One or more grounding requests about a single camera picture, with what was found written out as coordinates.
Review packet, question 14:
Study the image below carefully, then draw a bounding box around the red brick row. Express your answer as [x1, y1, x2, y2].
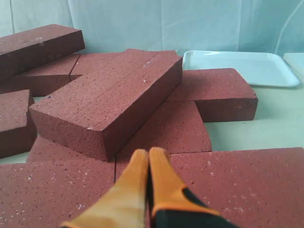
[167, 68, 258, 123]
[0, 52, 124, 97]
[26, 101, 212, 163]

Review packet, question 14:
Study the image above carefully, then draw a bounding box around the red brick back row right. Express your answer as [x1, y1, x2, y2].
[0, 52, 124, 97]

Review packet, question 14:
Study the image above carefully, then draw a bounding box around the white plastic tray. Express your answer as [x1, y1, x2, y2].
[183, 50, 300, 88]

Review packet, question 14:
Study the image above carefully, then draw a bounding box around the red brick back row left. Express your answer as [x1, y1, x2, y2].
[167, 68, 258, 123]

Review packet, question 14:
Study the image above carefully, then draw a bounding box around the red brick middle row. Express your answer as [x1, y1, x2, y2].
[26, 101, 212, 163]

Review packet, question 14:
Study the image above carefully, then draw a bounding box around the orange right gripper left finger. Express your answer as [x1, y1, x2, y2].
[61, 149, 149, 228]

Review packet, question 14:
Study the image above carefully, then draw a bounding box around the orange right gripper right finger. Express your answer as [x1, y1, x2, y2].
[149, 147, 220, 228]

